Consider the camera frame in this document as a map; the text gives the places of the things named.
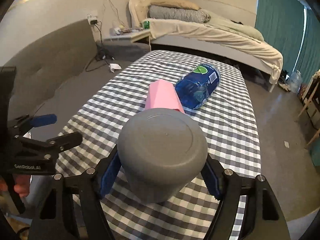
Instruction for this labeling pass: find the grey plastic cup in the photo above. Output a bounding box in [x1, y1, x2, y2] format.
[117, 108, 208, 204]

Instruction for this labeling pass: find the person's left hand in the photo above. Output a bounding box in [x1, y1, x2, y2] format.
[13, 174, 31, 198]

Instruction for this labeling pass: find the grey sofa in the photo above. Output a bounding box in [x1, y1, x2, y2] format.
[0, 18, 151, 205]

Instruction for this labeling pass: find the white crumpled tissue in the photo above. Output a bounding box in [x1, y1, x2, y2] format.
[109, 63, 122, 73]

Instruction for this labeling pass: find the checkered tablecloth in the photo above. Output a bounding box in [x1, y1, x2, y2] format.
[55, 49, 262, 240]

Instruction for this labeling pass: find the white bedside table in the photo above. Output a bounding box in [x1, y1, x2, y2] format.
[104, 29, 151, 50]

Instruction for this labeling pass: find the pink faceted box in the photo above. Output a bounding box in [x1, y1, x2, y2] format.
[145, 79, 184, 113]

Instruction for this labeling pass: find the wooden chair with clothes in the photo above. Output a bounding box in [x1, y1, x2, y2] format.
[297, 69, 320, 148]

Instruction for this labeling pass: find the green can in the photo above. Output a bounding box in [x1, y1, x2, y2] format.
[142, 21, 150, 30]

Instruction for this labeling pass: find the large water jug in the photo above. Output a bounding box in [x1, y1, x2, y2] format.
[288, 70, 302, 94]

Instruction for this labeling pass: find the blue plastic water bottle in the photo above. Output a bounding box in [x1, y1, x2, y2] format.
[175, 63, 221, 109]

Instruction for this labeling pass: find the beige pillow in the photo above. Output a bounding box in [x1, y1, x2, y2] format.
[150, 0, 201, 10]

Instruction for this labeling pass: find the teal right curtain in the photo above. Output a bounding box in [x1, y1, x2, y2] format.
[296, 9, 320, 83]

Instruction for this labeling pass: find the teal curtain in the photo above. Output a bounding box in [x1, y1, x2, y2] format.
[296, 9, 320, 83]
[255, 0, 304, 74]

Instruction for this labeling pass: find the white bed with sheet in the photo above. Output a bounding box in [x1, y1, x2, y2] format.
[128, 0, 283, 88]

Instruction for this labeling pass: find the checkered folded blanket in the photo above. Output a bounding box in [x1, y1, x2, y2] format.
[149, 5, 211, 23]

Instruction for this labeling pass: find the light green duvet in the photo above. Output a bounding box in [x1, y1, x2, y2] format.
[201, 9, 264, 42]

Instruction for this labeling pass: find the teal left curtain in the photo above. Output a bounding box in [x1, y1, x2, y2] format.
[255, 0, 304, 74]

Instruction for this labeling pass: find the black charger cable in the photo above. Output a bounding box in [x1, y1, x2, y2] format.
[84, 19, 116, 72]

